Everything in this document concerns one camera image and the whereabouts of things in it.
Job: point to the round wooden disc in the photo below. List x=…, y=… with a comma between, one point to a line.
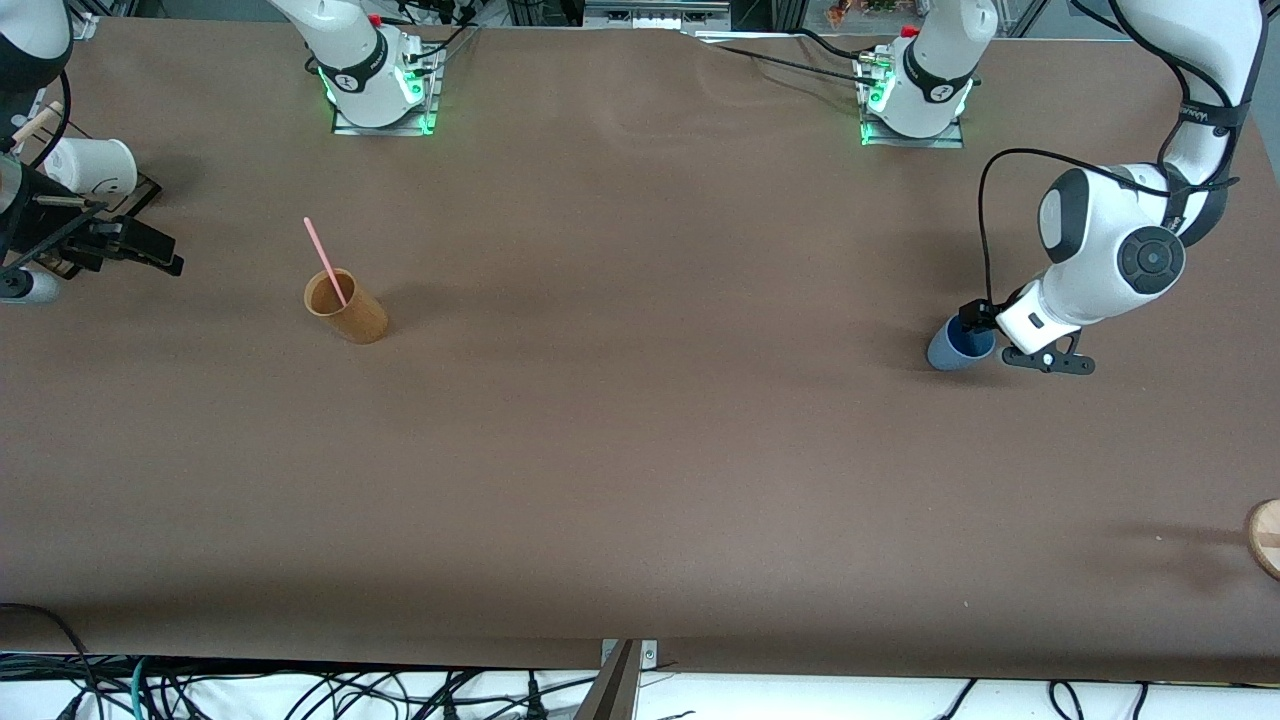
x=1268, y=540

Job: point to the silver metal table bracket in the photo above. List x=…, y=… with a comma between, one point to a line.
x=648, y=654

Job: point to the blue plastic cup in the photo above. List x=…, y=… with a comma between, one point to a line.
x=945, y=355

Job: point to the grey electronics box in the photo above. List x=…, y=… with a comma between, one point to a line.
x=655, y=14

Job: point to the pink straw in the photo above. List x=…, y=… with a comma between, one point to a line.
x=322, y=252

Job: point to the brown support post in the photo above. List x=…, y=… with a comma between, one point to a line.
x=612, y=690

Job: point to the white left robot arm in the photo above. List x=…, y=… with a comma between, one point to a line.
x=1100, y=240

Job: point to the aluminium frame profile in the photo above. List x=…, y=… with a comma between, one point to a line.
x=87, y=27

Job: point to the white paper cup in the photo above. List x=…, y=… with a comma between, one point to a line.
x=95, y=168

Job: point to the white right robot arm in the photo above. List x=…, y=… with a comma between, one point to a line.
x=360, y=70

